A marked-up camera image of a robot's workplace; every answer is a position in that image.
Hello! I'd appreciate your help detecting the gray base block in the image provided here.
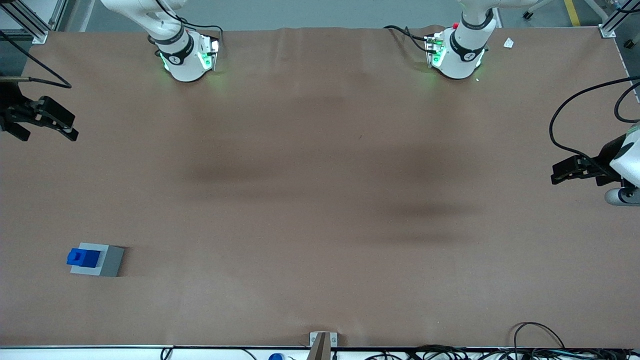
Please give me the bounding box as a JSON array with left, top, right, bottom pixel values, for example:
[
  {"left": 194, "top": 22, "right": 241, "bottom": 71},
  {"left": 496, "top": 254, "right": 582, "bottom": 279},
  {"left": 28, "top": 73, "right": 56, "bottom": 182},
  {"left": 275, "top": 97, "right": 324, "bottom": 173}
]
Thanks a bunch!
[{"left": 70, "top": 243, "right": 125, "bottom": 278}]

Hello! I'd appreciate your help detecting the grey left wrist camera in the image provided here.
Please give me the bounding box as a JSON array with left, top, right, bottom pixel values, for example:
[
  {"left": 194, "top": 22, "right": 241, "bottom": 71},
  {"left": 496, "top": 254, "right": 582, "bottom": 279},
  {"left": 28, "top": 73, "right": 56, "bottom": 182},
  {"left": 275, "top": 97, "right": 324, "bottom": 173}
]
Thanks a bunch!
[{"left": 604, "top": 187, "right": 640, "bottom": 207}]

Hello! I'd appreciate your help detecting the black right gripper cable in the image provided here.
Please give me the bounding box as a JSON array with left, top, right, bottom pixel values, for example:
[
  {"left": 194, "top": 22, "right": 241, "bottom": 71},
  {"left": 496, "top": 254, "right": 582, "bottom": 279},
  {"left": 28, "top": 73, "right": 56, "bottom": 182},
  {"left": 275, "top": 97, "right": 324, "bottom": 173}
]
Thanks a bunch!
[{"left": 0, "top": 29, "right": 73, "bottom": 90}]

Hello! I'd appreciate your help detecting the white stand leg with caster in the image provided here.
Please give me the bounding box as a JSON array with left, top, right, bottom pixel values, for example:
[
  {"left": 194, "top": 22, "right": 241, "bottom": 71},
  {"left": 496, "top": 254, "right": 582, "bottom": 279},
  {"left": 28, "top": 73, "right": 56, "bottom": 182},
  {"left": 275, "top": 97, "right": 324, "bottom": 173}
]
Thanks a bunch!
[{"left": 521, "top": 0, "right": 557, "bottom": 21}]

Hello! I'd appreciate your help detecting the black right base cable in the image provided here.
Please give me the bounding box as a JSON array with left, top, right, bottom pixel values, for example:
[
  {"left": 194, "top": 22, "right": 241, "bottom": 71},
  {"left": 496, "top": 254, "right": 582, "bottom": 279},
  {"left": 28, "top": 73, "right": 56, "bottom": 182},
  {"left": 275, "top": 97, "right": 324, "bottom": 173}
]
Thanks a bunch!
[{"left": 152, "top": 0, "right": 225, "bottom": 41}]

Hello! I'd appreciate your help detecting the brown table cover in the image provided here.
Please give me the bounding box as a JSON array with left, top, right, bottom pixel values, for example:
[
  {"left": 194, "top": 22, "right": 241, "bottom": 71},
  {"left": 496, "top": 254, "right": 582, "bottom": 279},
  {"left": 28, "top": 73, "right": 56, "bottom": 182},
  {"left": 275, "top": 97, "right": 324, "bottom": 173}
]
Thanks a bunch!
[{"left": 0, "top": 25, "right": 640, "bottom": 349}]

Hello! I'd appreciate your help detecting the tangled black cable bundle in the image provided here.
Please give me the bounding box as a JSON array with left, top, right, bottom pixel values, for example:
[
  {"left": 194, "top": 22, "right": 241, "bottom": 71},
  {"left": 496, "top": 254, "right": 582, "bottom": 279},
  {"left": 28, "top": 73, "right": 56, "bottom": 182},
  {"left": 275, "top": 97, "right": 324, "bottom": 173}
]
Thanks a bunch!
[{"left": 364, "top": 344, "right": 640, "bottom": 360}]

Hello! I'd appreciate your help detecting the black left base cable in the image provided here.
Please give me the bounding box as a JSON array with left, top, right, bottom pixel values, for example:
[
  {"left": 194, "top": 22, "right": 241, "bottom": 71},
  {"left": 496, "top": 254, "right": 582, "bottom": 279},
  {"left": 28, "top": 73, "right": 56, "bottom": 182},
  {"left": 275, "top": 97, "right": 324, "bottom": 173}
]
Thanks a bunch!
[{"left": 383, "top": 24, "right": 434, "bottom": 54}]

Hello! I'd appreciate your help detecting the aluminium frame profile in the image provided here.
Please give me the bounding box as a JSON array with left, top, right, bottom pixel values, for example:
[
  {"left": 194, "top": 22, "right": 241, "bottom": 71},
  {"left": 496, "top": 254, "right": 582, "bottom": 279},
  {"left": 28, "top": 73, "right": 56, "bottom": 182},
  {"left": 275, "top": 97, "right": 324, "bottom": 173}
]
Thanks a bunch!
[
  {"left": 0, "top": 0, "right": 69, "bottom": 45},
  {"left": 599, "top": 0, "right": 640, "bottom": 39}
]

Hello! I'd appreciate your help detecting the black base cable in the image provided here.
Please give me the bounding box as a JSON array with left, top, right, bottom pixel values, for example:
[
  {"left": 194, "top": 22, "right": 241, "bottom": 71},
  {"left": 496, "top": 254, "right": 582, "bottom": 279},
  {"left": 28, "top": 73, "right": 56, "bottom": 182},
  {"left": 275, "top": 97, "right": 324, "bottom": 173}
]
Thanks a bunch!
[
  {"left": 152, "top": 0, "right": 225, "bottom": 41},
  {"left": 383, "top": 24, "right": 434, "bottom": 54}
]

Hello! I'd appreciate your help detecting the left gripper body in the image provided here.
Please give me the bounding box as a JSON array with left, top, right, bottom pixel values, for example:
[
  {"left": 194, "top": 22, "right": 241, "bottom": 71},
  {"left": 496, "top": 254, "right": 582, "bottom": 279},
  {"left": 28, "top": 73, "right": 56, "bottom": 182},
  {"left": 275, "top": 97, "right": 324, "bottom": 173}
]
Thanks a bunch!
[{"left": 585, "top": 125, "right": 640, "bottom": 189}]

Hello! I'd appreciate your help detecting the brown upright post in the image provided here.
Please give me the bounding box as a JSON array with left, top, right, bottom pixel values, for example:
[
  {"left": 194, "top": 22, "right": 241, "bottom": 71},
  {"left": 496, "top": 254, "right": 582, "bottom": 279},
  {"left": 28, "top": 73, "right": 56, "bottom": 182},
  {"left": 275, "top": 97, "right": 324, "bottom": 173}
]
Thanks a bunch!
[{"left": 306, "top": 332, "right": 332, "bottom": 360}]

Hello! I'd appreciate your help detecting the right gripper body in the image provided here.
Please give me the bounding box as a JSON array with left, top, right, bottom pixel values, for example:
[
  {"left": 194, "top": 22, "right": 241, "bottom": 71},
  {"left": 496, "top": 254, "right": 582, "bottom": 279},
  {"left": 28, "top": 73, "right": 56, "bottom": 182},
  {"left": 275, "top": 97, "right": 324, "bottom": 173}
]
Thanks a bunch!
[{"left": 0, "top": 82, "right": 48, "bottom": 142}]

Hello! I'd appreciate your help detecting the metal mounting bracket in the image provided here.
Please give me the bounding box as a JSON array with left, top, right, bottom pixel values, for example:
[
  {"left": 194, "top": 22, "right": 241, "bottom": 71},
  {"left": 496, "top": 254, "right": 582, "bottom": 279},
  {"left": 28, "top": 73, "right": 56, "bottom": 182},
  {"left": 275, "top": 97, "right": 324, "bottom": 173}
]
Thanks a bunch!
[{"left": 309, "top": 331, "right": 339, "bottom": 349}]

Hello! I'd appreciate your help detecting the long black looped cable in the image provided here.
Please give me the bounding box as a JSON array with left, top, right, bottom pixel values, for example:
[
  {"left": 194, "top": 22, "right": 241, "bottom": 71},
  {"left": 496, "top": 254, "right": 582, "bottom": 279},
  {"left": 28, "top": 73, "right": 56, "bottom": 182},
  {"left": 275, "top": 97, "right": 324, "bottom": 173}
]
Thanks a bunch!
[{"left": 548, "top": 75, "right": 640, "bottom": 168}]

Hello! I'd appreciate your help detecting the short black looped cable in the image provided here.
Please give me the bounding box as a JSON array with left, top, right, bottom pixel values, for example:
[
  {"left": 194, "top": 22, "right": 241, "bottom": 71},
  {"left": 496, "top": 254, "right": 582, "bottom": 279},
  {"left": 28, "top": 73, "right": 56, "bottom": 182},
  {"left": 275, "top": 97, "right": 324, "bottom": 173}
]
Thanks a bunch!
[{"left": 613, "top": 81, "right": 640, "bottom": 124}]

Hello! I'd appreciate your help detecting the black cable arch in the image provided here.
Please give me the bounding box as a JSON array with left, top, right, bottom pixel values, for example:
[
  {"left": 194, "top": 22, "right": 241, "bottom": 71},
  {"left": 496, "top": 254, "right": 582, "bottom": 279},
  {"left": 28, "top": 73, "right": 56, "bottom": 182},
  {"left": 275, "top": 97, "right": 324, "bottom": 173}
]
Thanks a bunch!
[{"left": 513, "top": 322, "right": 567, "bottom": 351}]

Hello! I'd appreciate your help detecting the blue plastic part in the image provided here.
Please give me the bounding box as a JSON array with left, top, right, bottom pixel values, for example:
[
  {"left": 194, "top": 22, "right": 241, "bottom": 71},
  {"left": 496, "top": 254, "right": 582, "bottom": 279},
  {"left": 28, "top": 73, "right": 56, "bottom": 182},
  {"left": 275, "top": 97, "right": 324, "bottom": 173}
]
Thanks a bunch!
[{"left": 66, "top": 248, "right": 101, "bottom": 267}]

